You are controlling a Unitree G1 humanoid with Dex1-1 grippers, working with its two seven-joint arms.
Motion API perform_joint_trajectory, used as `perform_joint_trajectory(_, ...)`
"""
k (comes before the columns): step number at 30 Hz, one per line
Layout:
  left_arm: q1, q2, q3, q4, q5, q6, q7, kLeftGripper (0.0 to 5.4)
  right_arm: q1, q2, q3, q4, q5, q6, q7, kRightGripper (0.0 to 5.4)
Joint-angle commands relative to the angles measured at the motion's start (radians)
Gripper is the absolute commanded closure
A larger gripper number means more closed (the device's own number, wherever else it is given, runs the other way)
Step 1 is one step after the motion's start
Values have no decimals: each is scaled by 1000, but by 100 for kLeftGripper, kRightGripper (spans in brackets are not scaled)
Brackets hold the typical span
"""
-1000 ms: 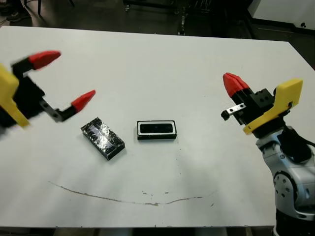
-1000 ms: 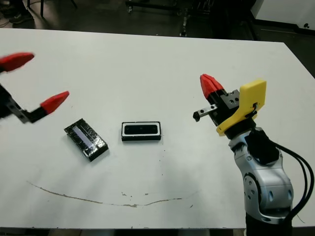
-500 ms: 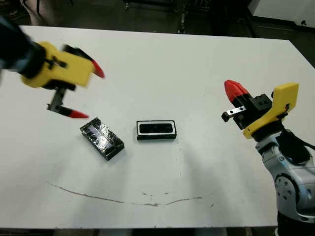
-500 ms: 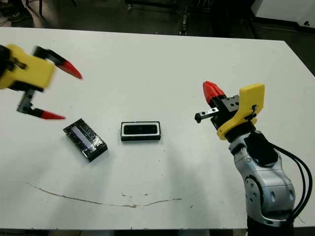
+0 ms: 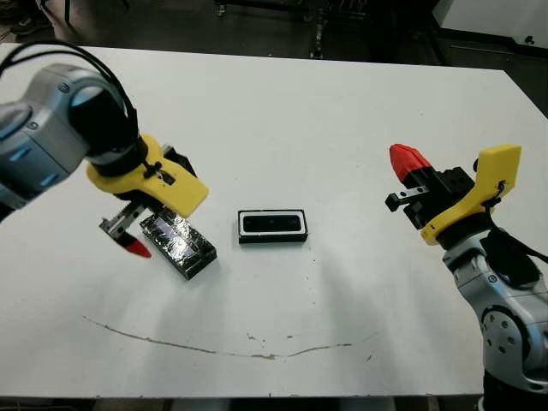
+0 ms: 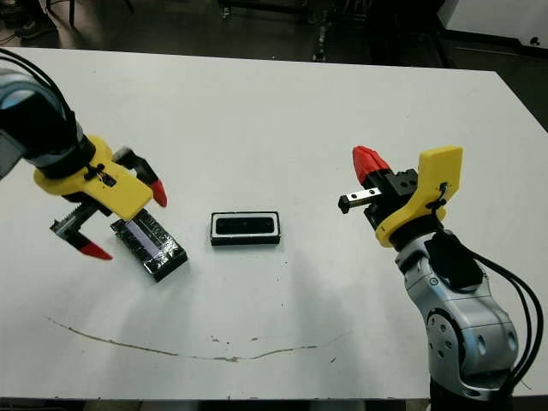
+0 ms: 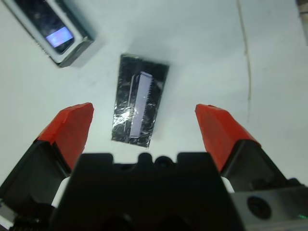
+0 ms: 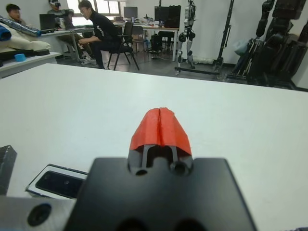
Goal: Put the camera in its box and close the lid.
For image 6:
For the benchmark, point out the metal pole with caster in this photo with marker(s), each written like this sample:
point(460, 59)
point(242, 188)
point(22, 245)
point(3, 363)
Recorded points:
point(321, 38)

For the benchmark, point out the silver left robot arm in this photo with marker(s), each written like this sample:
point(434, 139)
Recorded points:
point(34, 124)

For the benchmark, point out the white cabinet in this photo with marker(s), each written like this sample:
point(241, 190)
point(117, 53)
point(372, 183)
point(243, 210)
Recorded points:
point(496, 15)

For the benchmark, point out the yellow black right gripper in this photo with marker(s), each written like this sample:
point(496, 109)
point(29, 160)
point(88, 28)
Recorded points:
point(436, 180)

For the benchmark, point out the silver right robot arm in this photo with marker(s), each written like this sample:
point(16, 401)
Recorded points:
point(471, 334)

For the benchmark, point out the glossy black box lid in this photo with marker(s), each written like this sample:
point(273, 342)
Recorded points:
point(162, 252)

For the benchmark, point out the black metal cart frame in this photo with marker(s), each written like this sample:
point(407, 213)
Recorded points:
point(265, 5)

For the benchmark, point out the black box with white insert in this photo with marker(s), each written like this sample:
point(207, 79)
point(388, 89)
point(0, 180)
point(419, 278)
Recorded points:
point(244, 242)

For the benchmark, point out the slim black camera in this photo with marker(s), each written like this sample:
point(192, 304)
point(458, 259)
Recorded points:
point(244, 226)

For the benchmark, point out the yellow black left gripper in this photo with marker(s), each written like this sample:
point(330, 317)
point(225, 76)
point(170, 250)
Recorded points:
point(120, 192)

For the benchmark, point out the person's dark shoe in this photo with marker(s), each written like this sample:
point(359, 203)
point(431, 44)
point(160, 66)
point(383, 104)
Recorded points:
point(32, 29)

